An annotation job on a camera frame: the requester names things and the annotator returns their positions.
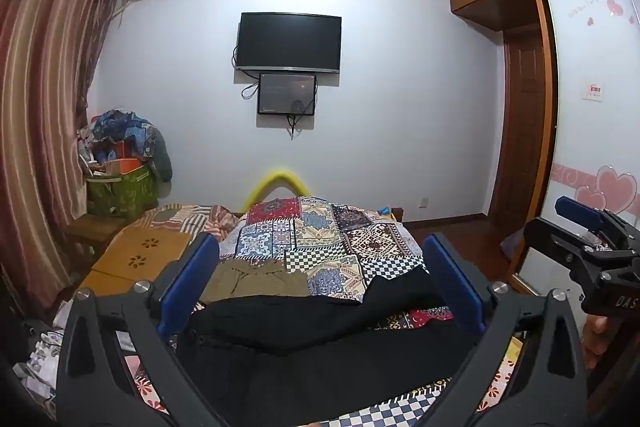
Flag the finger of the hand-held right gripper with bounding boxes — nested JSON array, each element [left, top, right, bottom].
[[524, 218, 601, 275], [555, 196, 626, 228]]

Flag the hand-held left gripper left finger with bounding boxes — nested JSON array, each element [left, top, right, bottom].
[[55, 234, 231, 427]]

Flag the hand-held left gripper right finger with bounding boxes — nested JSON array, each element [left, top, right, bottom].
[[424, 233, 588, 427]]

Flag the black pants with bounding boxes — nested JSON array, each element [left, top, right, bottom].
[[175, 264, 483, 427]]

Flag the olive green pants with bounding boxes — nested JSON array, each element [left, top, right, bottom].
[[200, 259, 308, 305]]

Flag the person's right hand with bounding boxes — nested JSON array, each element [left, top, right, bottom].
[[582, 316, 608, 370]]

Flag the purple cloth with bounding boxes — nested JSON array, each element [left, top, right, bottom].
[[501, 232, 526, 258]]

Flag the wooden lap table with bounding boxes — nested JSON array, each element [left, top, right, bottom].
[[77, 224, 193, 298]]

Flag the wardrobe sliding door with hearts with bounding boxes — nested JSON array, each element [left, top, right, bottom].
[[532, 0, 640, 298]]

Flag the brown wooden door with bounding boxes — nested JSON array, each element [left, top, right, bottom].
[[502, 27, 546, 223]]

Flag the wooden stool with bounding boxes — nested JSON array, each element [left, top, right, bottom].
[[65, 212, 126, 258]]

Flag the patchwork printed blanket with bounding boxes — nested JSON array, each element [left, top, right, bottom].
[[115, 196, 526, 427]]

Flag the white patterned cloth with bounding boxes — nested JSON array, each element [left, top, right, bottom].
[[10, 302, 66, 408]]

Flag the striped red curtain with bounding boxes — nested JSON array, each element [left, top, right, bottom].
[[0, 0, 126, 323]]

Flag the small black wall monitor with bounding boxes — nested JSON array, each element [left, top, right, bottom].
[[257, 73, 318, 116]]

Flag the black wall television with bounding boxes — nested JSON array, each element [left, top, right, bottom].
[[236, 12, 343, 74]]

